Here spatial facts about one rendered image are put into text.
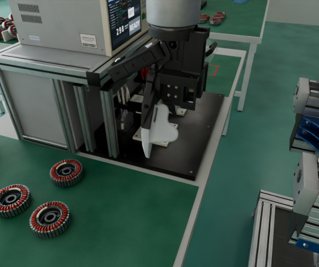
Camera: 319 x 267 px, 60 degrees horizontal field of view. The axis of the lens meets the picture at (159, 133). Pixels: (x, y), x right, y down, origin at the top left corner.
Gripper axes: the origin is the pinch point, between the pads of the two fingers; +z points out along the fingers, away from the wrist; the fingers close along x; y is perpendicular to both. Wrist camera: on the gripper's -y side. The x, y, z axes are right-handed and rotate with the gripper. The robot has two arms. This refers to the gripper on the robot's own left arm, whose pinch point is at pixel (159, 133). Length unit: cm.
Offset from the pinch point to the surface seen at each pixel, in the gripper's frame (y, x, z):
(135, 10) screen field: -34, 61, -7
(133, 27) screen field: -34, 58, -1
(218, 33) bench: -26, 207, 40
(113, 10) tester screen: -33, 44, -10
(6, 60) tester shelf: -65, 25, 4
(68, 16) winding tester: -48, 39, -8
